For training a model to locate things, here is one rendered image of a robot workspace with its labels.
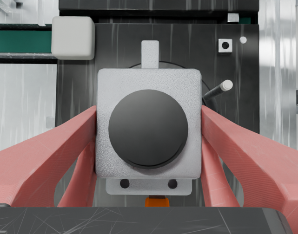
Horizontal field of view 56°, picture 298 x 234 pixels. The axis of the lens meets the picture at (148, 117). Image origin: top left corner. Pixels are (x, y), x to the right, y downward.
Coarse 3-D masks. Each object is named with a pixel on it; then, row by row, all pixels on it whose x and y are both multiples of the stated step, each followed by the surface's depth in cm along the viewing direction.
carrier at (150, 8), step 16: (64, 0) 34; (80, 0) 34; (96, 0) 34; (112, 0) 34; (128, 0) 34; (144, 0) 34; (160, 0) 33; (176, 0) 33; (192, 0) 33; (208, 0) 33; (224, 0) 33; (240, 0) 33; (256, 0) 33; (176, 16) 35; (192, 16) 35; (208, 16) 35; (224, 16) 35; (240, 16) 35
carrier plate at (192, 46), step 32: (96, 32) 33; (128, 32) 33; (160, 32) 33; (192, 32) 33; (224, 32) 33; (256, 32) 33; (64, 64) 33; (96, 64) 33; (128, 64) 33; (192, 64) 33; (224, 64) 33; (256, 64) 33; (64, 96) 33; (224, 96) 33; (256, 96) 33; (256, 128) 33; (64, 192) 33; (96, 192) 33; (192, 192) 32
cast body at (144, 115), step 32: (96, 96) 12; (128, 96) 11; (160, 96) 10; (192, 96) 11; (96, 128) 12; (128, 128) 10; (160, 128) 10; (192, 128) 11; (96, 160) 11; (128, 160) 10; (160, 160) 10; (192, 160) 11; (128, 192) 14; (160, 192) 14
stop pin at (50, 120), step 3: (48, 117) 34; (51, 117) 34; (54, 117) 34; (48, 120) 33; (51, 120) 33; (54, 120) 33; (48, 123) 33; (51, 123) 33; (54, 123) 33; (48, 126) 33; (51, 126) 33; (54, 126) 33
